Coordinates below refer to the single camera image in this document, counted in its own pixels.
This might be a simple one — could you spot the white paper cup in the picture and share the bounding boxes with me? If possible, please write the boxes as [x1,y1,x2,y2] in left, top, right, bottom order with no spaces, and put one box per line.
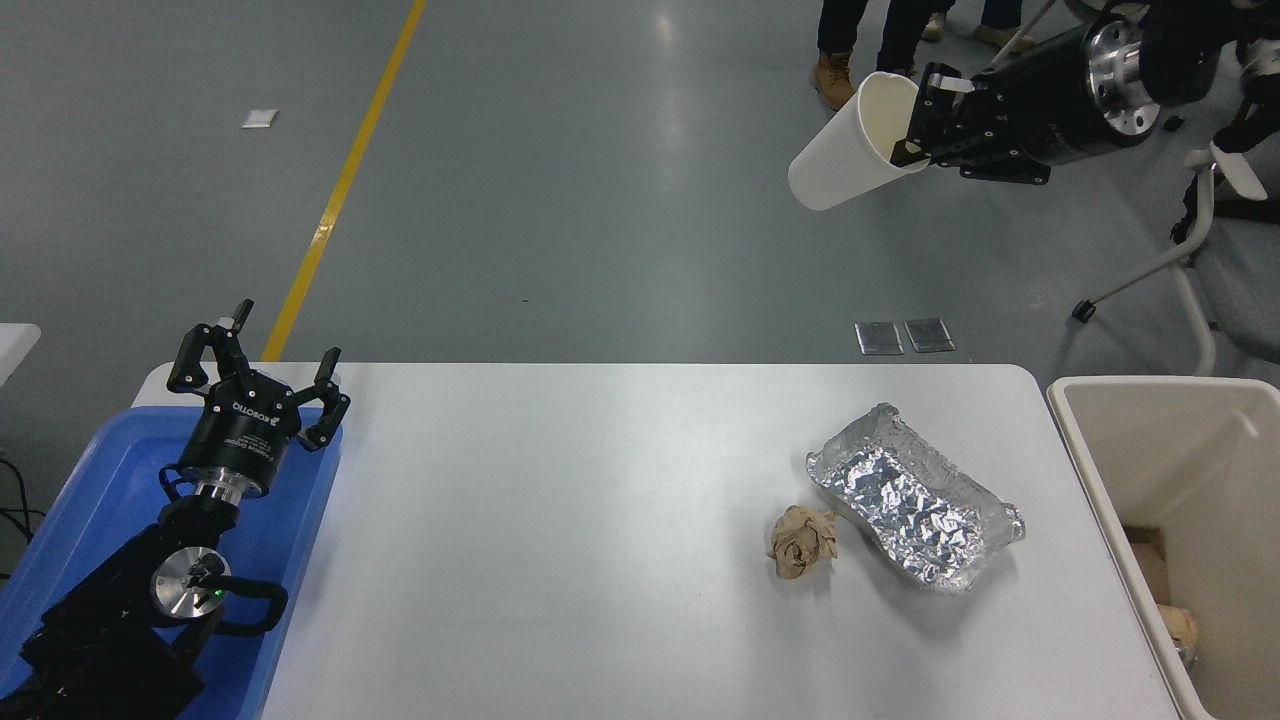
[787,71,933,212]

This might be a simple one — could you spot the large pale plastic bin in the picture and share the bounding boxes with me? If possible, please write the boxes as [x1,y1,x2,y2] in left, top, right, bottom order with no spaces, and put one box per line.
[1046,376,1280,720]

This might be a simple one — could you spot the black floor cables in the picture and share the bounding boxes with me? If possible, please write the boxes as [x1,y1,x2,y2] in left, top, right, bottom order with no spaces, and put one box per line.
[0,455,49,581]

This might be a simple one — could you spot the brown cardboard piece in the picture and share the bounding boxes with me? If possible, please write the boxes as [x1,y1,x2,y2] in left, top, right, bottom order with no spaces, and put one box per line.
[1125,525,1173,609]

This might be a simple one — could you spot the silver foil tray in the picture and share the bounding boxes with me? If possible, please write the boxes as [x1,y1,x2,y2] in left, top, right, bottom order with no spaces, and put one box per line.
[806,403,1027,596]

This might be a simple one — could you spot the small white table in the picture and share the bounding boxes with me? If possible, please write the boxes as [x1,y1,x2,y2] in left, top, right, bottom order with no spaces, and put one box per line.
[0,323,43,387]

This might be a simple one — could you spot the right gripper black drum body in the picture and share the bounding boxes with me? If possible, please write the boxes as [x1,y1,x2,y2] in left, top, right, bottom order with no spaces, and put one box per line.
[984,24,1113,167]

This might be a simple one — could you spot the person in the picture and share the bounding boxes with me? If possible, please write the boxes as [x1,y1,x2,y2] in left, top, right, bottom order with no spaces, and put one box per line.
[920,0,1041,56]
[810,0,961,111]

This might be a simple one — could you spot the grey mesh office chair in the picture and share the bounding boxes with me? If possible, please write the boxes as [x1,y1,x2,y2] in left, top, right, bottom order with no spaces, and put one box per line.
[1072,140,1280,379]

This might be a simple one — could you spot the blue plastic tray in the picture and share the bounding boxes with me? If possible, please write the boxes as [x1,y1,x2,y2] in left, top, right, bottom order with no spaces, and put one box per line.
[0,405,346,720]

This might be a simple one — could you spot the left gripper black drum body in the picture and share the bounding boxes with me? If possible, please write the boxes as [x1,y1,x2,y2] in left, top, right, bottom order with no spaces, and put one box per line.
[180,371,303,499]

